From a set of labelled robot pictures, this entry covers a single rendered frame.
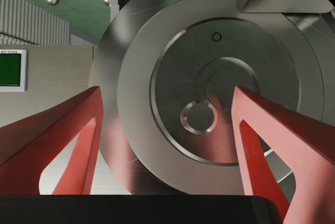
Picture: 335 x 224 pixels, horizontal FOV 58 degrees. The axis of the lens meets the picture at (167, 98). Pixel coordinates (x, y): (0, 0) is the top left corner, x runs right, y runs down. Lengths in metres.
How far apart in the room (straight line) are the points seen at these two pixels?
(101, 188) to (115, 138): 0.36
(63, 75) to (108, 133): 0.37
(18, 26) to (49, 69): 3.06
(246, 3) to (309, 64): 0.05
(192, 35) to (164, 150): 0.06
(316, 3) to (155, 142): 0.11
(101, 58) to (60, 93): 0.36
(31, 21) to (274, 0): 3.63
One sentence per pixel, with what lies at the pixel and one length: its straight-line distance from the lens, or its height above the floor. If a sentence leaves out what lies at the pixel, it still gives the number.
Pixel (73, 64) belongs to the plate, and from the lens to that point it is 0.53.
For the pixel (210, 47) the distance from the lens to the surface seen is 0.15.
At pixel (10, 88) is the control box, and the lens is 0.56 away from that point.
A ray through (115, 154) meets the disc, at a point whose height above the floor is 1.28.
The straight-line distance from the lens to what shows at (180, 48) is 0.15.
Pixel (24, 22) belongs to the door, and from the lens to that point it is 3.66.
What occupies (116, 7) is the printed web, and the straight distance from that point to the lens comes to 0.19.
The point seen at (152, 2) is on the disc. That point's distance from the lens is 0.18.
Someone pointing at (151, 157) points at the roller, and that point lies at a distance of 0.17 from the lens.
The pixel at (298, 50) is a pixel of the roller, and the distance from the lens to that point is 0.18.
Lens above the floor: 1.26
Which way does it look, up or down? 4 degrees down
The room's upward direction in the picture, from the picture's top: 179 degrees counter-clockwise
